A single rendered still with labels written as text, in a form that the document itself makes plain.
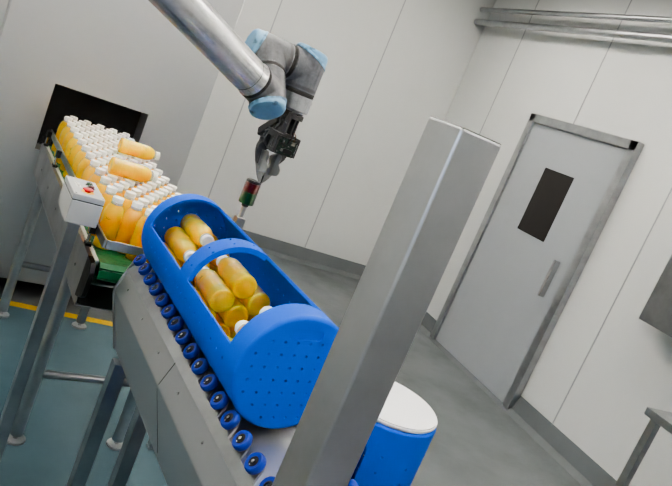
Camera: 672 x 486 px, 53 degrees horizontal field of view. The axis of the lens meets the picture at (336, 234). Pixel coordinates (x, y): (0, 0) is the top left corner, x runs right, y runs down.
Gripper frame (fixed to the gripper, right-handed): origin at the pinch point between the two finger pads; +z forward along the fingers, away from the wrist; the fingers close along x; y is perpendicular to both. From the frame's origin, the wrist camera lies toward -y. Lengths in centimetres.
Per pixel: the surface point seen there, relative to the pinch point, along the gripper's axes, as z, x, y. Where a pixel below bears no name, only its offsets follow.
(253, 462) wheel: 44, -11, 65
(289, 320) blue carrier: 19, -6, 50
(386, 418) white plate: 37, 26, 55
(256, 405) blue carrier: 40, -6, 51
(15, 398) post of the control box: 110, -29, -59
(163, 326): 48.0, -11.2, -0.2
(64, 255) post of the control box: 55, -29, -59
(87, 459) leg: 114, -7, -31
